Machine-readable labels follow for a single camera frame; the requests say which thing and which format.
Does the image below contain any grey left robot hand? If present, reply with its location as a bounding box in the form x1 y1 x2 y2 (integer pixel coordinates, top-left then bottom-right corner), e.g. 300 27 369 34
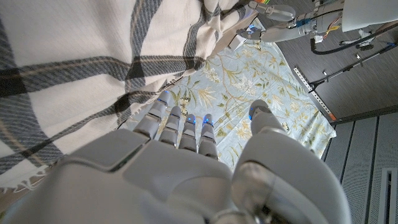
236 1 318 44

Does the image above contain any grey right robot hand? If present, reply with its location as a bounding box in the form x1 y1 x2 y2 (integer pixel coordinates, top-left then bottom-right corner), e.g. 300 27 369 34
0 91 353 224

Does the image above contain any beige plaid fringed scarf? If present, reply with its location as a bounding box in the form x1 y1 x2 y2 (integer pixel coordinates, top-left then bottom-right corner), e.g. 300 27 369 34
0 0 259 194

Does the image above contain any floral printed backdrop cloth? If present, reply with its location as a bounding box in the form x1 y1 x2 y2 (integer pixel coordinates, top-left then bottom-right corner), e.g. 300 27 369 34
123 18 337 172

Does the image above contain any thin black metal rod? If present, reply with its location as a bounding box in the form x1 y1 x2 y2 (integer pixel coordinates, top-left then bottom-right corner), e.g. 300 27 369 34
308 42 398 94

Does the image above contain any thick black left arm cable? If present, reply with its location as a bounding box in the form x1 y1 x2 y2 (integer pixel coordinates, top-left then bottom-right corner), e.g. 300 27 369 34
310 22 398 56

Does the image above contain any perforated metal rail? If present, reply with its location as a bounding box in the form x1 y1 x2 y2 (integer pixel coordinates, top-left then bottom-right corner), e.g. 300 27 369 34
293 66 337 122

